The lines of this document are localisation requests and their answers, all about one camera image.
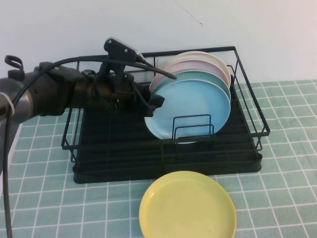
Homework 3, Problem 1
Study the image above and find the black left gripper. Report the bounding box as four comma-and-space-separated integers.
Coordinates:
94, 70, 165, 118

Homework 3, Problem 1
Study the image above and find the light blue round plate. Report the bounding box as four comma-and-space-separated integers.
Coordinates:
144, 79, 232, 145

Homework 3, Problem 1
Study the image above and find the green round plate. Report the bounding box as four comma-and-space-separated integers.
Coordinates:
149, 70, 232, 101

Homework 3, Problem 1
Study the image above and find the pink round plate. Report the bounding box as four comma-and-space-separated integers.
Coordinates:
149, 59, 231, 92

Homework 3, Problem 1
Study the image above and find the cream round plate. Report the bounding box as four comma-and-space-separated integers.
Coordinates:
159, 51, 232, 84

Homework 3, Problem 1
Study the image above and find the yellow round plate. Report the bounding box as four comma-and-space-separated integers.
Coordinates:
138, 171, 237, 238

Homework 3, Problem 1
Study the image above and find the black plastic drip tray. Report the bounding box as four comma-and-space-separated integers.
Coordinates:
72, 99, 263, 184

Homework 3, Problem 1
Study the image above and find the green checked tablecloth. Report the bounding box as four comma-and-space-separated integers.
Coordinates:
0, 79, 317, 238

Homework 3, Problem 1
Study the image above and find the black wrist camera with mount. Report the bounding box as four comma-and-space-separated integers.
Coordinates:
99, 36, 144, 78

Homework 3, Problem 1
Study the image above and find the black wire dish rack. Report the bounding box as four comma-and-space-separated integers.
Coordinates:
61, 46, 270, 164

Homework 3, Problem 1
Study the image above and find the black cable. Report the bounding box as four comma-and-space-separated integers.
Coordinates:
1, 56, 177, 238

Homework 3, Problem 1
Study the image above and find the white cable tie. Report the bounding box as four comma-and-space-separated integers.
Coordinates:
0, 92, 15, 116

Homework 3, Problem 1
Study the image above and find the black velcro strap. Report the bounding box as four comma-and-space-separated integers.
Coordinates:
4, 55, 25, 73

